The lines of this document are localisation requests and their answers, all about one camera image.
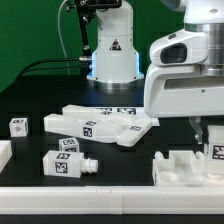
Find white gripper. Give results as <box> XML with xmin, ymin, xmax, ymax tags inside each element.
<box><xmin>144</xmin><ymin>28</ymin><xmax>224</xmax><ymax>144</ymax></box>

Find white left border block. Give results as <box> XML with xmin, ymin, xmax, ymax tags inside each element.
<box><xmin>0</xmin><ymin>140</ymin><xmax>12</xmax><ymax>173</ymax></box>

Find black camera stand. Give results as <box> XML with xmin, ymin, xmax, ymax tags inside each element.
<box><xmin>65</xmin><ymin>0</ymin><xmax>123</xmax><ymax>76</ymax></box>

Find small white tagged cube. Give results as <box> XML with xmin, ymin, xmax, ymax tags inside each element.
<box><xmin>59</xmin><ymin>137</ymin><xmax>79</xmax><ymax>152</ymax></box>

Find white front border rail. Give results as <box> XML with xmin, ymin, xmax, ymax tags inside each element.
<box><xmin>0</xmin><ymin>186</ymin><xmax>224</xmax><ymax>215</ymax></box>

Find white chair back frame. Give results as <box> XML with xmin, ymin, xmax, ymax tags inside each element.
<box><xmin>44</xmin><ymin>114</ymin><xmax>152</xmax><ymax>147</ymax></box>

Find black cables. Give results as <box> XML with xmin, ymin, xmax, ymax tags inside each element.
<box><xmin>14</xmin><ymin>57</ymin><xmax>93</xmax><ymax>79</ymax></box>

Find white chair seat block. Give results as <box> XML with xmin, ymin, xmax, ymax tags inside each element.
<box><xmin>152</xmin><ymin>150</ymin><xmax>206</xmax><ymax>186</ymax></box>

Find grey cable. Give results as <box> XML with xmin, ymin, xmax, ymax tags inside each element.
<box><xmin>56</xmin><ymin>0</ymin><xmax>72</xmax><ymax>75</ymax></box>

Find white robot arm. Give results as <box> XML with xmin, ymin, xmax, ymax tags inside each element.
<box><xmin>88</xmin><ymin>0</ymin><xmax>224</xmax><ymax>137</ymax></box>

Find white flat chair panel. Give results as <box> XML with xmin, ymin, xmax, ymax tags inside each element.
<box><xmin>62</xmin><ymin>105</ymin><xmax>159</xmax><ymax>126</ymax></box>

